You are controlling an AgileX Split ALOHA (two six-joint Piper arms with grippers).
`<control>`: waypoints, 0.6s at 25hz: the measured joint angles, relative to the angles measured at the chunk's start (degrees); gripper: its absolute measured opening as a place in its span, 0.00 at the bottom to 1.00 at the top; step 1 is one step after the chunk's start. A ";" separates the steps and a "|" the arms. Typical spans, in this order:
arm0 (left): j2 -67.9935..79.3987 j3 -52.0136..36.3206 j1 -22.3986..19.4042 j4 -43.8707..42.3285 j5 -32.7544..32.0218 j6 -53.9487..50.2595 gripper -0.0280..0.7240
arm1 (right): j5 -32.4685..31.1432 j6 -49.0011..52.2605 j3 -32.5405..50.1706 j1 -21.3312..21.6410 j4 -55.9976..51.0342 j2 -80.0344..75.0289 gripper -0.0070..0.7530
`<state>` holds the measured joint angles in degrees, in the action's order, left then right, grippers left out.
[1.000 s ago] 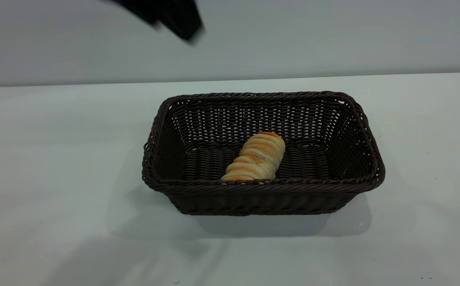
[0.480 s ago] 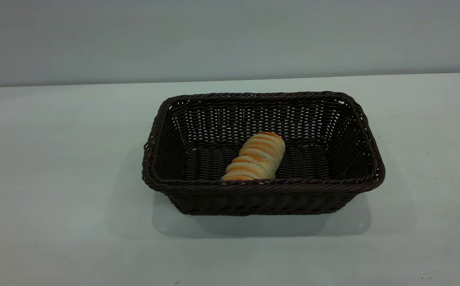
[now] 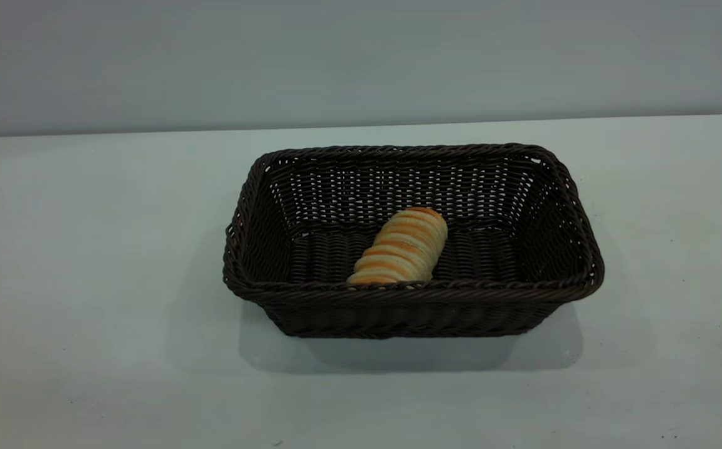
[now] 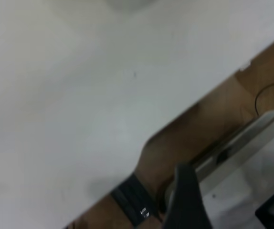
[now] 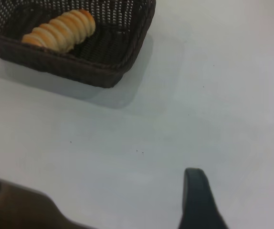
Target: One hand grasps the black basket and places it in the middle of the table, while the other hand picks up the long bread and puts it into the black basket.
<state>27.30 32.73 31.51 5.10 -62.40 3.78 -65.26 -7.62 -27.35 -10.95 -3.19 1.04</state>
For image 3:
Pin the dark brown woven wicker basket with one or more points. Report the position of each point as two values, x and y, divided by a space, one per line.
411 299

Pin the striped orange bread loaf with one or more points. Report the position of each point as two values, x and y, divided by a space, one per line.
401 248

